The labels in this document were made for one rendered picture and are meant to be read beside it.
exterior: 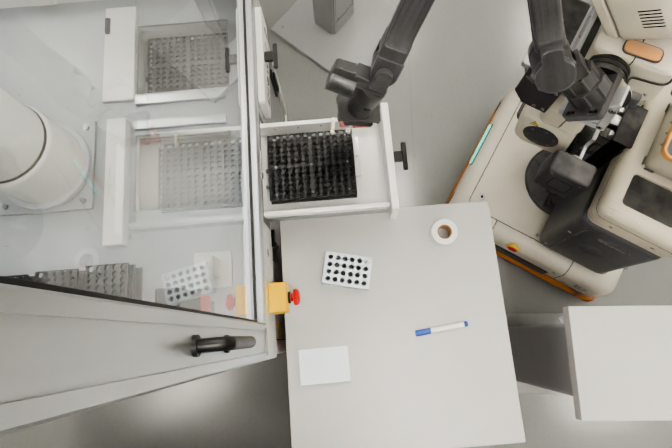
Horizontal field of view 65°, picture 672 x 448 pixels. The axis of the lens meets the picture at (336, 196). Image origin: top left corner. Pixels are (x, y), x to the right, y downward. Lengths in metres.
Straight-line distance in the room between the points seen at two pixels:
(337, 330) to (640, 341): 0.78
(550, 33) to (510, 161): 1.07
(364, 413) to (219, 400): 0.94
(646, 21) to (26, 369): 1.11
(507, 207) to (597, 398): 0.78
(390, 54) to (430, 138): 1.32
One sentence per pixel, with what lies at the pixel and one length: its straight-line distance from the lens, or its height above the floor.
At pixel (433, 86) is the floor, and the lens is 2.47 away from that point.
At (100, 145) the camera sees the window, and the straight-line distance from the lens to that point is 0.51.
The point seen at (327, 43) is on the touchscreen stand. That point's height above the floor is 0.04.
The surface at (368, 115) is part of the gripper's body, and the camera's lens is 1.22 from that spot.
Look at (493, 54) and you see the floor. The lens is 2.60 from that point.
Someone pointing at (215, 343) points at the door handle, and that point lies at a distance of 0.66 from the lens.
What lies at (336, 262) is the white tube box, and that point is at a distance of 1.40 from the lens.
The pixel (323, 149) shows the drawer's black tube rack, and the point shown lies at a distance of 1.40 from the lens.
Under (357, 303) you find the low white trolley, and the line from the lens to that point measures 1.43.
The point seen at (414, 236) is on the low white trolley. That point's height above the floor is 0.76.
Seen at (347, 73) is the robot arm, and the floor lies 1.19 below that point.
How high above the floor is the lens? 2.18
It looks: 75 degrees down
